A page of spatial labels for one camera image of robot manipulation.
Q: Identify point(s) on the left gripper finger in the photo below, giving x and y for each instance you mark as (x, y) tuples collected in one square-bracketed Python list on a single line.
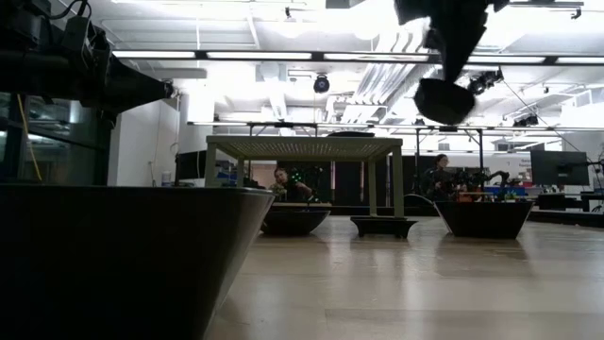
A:
[(137, 90)]

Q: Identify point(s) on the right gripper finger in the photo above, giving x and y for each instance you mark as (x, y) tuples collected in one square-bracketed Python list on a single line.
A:
[(458, 47)]

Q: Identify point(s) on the black round glossy bowl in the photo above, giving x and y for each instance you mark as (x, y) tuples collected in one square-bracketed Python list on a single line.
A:
[(349, 134)]

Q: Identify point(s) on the black square dish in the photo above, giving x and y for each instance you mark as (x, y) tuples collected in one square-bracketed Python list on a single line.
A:
[(483, 219)]

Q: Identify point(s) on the small black dish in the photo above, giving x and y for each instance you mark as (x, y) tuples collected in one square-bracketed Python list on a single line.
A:
[(383, 226)]

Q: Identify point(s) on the black background robot arm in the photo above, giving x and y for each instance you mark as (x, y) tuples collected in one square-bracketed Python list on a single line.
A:
[(495, 175)]

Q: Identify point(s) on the black ceiling light cluster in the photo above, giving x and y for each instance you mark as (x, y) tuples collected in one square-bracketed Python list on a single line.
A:
[(486, 82), (528, 121)]

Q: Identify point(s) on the black framed glass partition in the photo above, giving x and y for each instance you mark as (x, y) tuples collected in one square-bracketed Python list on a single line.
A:
[(66, 141)]

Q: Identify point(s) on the black computer monitor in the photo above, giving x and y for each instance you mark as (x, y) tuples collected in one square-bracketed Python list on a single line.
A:
[(559, 167), (191, 165)]

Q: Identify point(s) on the overhead LED light bar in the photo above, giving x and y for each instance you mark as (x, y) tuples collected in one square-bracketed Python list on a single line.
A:
[(259, 55)]

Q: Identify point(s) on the person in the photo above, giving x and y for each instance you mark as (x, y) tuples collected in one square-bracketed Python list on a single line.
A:
[(436, 181), (290, 191)]

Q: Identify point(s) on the black round ceiling spotlight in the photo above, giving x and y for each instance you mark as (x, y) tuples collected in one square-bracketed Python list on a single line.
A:
[(322, 85)]

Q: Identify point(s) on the black rounded chair back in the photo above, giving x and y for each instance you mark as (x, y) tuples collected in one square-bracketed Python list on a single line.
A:
[(420, 202)]

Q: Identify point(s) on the black square bowl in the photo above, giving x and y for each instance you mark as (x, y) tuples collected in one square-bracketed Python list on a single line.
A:
[(118, 260)]

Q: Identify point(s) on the mint green perforated shelf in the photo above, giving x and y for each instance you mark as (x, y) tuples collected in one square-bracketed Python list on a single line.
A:
[(307, 148)]

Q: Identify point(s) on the black desk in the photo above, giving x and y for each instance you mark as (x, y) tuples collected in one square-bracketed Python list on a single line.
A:
[(552, 200)]

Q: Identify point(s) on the black oval bowl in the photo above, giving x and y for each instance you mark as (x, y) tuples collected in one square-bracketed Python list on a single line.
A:
[(295, 223)]

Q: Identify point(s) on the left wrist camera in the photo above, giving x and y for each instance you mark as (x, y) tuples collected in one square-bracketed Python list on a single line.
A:
[(85, 38)]

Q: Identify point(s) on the black overhead frame beam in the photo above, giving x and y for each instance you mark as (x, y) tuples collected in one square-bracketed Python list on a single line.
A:
[(226, 124)]

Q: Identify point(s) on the black background frame posts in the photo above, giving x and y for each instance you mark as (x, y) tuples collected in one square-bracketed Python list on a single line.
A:
[(481, 160)]

